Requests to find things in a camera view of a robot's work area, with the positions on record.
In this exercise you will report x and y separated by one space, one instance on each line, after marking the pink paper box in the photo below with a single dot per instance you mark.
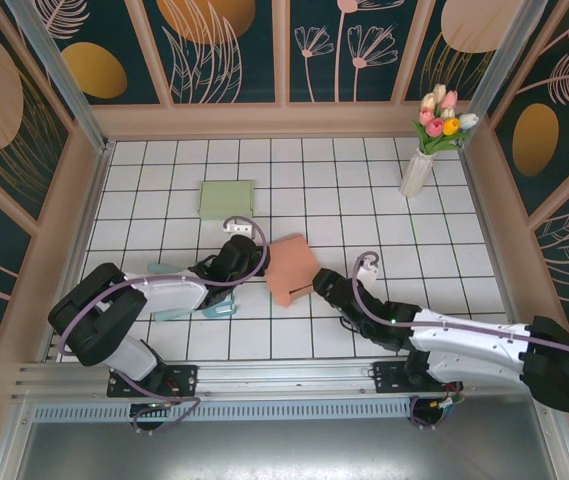
291 270

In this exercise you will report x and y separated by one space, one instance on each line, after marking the green paper box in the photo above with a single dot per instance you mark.
226 200

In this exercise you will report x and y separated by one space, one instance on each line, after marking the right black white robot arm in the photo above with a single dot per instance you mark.
489 345

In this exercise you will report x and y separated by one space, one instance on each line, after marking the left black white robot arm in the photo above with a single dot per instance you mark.
109 325

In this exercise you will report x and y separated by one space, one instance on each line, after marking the blue toy garden fork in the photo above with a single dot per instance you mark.
221 310

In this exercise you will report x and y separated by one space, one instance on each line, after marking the blue toy shovel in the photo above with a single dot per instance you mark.
161 268

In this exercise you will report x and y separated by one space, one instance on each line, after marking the white ribbed vase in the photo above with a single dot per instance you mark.
415 175

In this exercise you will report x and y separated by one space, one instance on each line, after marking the grey metal sheet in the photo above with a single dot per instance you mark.
284 452

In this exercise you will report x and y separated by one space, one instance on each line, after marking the artificial tulip bouquet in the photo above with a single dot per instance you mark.
441 125

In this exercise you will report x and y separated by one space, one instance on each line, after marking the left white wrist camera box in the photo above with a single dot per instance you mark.
238 230

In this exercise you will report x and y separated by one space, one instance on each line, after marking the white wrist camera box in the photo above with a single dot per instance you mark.
238 230
366 272

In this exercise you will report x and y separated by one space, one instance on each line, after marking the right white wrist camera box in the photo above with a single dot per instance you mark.
366 272

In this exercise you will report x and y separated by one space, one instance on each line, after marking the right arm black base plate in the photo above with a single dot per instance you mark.
394 377

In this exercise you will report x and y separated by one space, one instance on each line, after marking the aluminium front rail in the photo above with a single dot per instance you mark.
284 382

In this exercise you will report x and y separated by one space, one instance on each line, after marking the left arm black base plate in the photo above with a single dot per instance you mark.
179 380

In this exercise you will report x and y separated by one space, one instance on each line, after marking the aluminium corner post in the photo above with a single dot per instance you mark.
504 75
64 80

